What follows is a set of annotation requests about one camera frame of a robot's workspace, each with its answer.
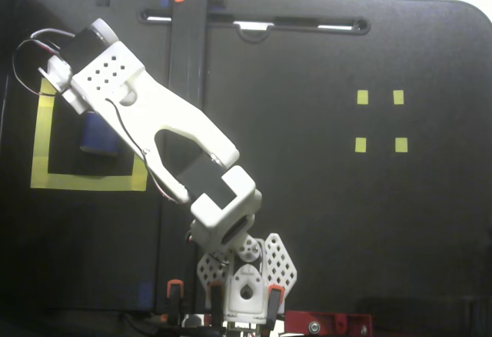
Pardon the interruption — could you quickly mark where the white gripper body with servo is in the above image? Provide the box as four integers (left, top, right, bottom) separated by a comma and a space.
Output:
38, 55, 95, 115

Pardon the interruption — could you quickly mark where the blue and white charger block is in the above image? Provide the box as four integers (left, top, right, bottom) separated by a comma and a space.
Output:
79, 110, 125, 158

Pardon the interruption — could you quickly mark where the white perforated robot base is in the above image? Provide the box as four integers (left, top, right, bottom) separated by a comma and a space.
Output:
197, 232, 298, 321

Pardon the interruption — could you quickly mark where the yellow tape square outline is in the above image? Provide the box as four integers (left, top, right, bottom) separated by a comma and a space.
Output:
30, 78, 149, 192

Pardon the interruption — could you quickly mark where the red white black servo cable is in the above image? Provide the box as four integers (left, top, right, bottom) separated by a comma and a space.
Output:
105, 98, 191, 204
11, 28, 76, 95

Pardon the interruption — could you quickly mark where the red bracket with screws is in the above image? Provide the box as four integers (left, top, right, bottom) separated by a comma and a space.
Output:
286, 311, 374, 337

